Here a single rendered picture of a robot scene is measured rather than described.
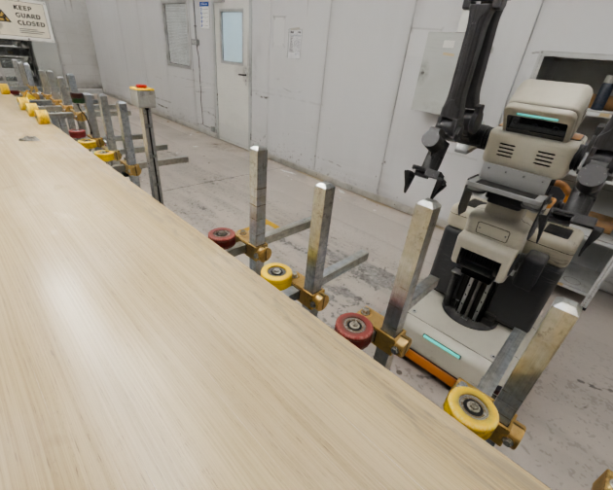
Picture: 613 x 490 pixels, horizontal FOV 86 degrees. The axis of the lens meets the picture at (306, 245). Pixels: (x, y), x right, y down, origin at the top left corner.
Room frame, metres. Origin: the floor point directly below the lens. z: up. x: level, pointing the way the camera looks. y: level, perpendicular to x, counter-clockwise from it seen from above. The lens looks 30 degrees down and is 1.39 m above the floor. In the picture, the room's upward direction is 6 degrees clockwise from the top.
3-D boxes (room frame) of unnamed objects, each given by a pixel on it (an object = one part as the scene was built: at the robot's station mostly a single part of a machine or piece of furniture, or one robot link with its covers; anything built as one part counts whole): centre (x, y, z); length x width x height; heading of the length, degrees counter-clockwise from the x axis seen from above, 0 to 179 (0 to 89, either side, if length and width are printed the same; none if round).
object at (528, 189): (1.19, -0.71, 0.99); 0.28 x 0.16 x 0.22; 48
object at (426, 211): (0.57, -0.22, 0.94); 0.04 x 0.04 x 0.48; 48
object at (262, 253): (0.92, 0.17, 0.83); 0.14 x 0.06 x 0.05; 48
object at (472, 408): (0.36, -0.30, 0.85); 0.08 x 0.08 x 0.11
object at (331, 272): (0.84, -0.06, 0.80); 0.43 x 0.03 x 0.04; 138
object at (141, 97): (1.40, 0.71, 1.18); 0.07 x 0.07 x 0.08; 48
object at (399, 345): (0.59, -0.20, 0.83); 0.14 x 0.06 x 0.05; 48
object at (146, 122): (1.40, 0.71, 0.93); 0.05 x 0.05 x 0.45; 48
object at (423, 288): (0.67, -0.25, 0.83); 0.43 x 0.03 x 0.04; 138
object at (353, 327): (0.52, -0.12, 0.85); 0.08 x 0.08 x 0.11
